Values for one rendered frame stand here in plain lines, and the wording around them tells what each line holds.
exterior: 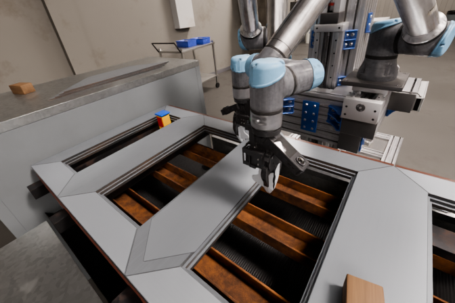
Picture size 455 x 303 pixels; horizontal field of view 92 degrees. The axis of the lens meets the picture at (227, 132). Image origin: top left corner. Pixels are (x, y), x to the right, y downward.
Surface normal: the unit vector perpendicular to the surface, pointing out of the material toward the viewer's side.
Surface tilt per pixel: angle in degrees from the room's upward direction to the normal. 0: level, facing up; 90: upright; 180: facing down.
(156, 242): 0
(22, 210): 90
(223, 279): 0
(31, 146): 90
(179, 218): 0
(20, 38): 90
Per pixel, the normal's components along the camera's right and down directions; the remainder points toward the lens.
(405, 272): -0.09, -0.87
